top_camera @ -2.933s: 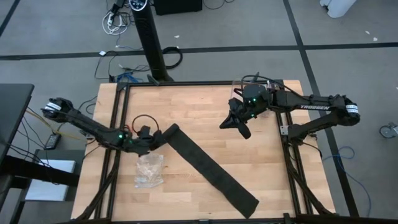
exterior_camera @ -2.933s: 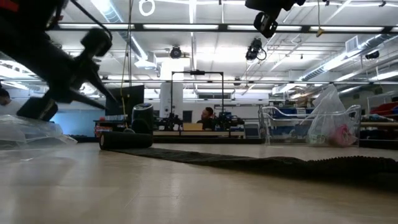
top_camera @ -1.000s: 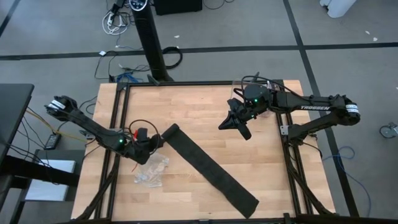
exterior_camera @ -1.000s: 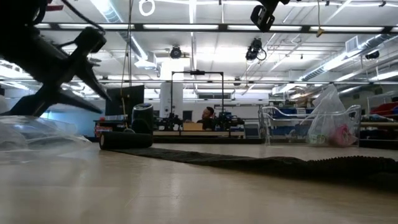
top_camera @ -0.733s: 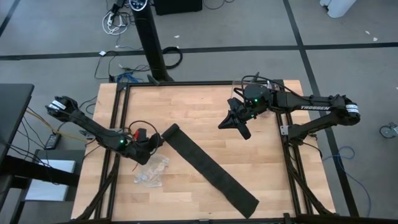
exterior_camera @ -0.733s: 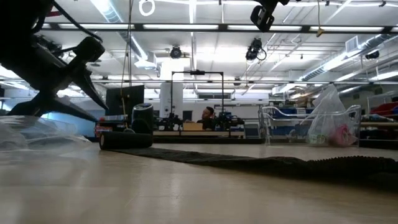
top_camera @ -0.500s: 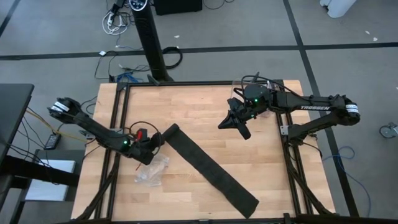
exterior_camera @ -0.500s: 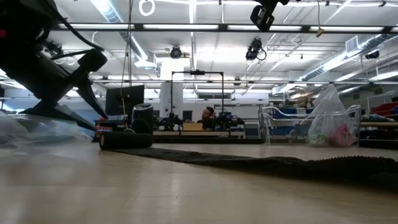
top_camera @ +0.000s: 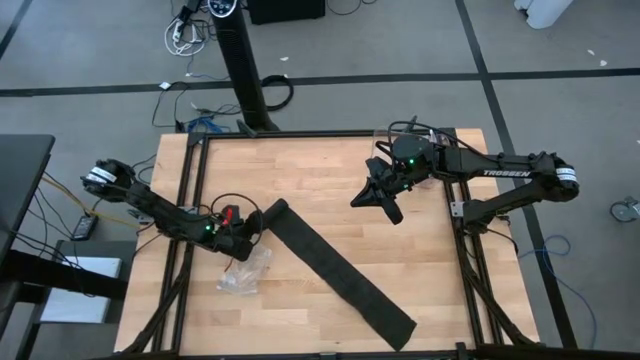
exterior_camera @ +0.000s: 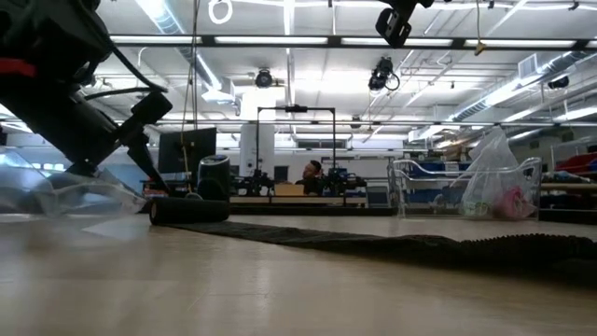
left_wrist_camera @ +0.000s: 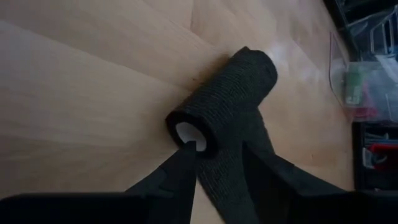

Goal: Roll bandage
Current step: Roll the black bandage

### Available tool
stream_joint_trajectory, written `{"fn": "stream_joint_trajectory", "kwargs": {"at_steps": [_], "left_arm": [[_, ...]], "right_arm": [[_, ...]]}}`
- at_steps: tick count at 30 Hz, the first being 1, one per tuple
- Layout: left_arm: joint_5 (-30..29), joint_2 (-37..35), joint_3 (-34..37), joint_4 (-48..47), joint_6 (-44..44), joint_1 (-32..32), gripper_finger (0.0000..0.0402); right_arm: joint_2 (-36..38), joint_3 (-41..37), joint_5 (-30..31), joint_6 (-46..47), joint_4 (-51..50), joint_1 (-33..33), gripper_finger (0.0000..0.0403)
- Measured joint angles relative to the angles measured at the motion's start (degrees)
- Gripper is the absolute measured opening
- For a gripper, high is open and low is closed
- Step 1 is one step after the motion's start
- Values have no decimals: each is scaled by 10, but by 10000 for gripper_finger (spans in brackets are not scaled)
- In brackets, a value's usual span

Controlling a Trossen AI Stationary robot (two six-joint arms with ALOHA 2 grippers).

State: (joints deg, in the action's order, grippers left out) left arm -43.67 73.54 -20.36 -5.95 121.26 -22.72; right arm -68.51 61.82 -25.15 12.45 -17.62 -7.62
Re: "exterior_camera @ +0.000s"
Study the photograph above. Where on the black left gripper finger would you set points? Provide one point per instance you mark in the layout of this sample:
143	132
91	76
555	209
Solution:
144	161

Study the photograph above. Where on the black elastic bandage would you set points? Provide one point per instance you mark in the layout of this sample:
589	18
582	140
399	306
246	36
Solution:
186	211

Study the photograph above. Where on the clear plastic zip bag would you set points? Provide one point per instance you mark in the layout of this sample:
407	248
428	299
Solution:
46	191

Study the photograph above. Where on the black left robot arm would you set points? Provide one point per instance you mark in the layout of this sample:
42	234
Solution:
46	37

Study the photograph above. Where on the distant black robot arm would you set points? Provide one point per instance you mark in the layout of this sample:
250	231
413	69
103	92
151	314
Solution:
342	179
254	183

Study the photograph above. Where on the red parts organizer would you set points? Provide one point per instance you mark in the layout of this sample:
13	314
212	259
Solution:
154	189

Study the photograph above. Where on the black monitor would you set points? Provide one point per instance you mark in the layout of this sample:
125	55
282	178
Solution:
186	149

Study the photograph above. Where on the distant wooden table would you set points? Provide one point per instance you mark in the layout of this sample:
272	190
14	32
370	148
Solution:
261	200

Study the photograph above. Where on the black ceiling spotlight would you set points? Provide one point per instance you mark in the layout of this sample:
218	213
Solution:
264	78

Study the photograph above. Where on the cardboard box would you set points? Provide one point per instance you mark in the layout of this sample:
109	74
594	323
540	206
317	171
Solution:
289	190

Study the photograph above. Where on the person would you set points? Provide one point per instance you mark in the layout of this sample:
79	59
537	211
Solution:
311	175

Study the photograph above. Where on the plastic bag of bandages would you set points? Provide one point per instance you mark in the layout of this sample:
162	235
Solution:
494	186

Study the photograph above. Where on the small red bin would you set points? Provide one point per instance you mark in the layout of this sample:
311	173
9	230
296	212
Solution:
580	163

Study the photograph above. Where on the wooden workbench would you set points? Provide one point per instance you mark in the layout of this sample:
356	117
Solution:
569	186

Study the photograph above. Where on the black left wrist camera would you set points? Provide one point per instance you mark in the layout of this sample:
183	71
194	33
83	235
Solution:
151	107

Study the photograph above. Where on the black overhead camera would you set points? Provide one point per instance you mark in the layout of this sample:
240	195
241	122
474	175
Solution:
380	77

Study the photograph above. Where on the distant black frame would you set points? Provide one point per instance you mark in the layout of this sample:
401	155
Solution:
296	108

